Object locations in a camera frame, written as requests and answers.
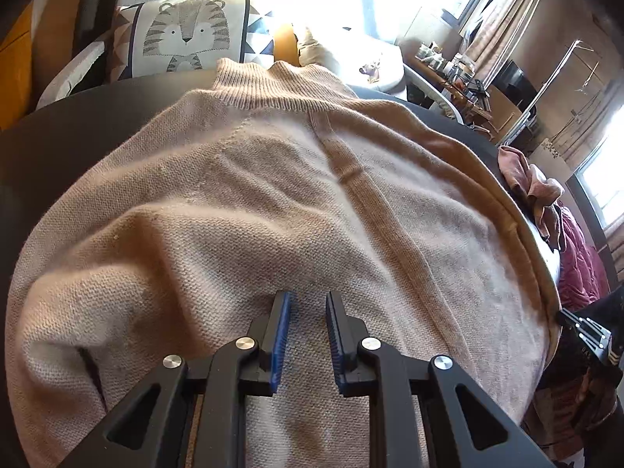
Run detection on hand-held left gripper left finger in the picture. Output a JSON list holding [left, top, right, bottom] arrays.
[[57, 291, 296, 468]]

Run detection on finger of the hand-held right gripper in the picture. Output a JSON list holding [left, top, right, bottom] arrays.
[[557, 308, 605, 341]]

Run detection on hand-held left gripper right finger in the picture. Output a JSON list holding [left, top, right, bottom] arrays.
[[326, 291, 557, 468]]

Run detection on beige knit sweater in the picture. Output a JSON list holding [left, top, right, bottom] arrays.
[[6, 57, 561, 468]]

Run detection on person's right forearm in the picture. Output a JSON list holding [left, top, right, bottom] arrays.
[[578, 287, 624, 430]]

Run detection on metal clothes rack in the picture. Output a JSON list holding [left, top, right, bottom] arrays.
[[497, 39, 600, 147]]

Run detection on pink crumpled cloth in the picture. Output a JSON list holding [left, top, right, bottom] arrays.
[[524, 163, 566, 245]]

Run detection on white patterned box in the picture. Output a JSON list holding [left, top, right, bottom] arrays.
[[536, 137, 570, 172]]

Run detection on wooden television cabinet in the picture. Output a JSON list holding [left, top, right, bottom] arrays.
[[487, 85, 531, 133]]

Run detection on black television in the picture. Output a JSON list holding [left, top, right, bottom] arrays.
[[492, 60, 539, 108]]

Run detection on deer print pillow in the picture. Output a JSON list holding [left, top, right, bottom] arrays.
[[295, 24, 405, 92]]

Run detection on cluttered wooden side table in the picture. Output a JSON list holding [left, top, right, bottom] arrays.
[[417, 41, 493, 98]]

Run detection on yellow blue patterned blanket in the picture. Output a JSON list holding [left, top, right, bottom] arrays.
[[227, 0, 391, 66]]

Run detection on tiger print pillow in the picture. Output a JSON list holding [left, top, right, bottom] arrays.
[[108, 0, 276, 81]]

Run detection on wooden wardrobe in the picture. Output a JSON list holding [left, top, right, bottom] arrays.
[[0, 0, 83, 54]]

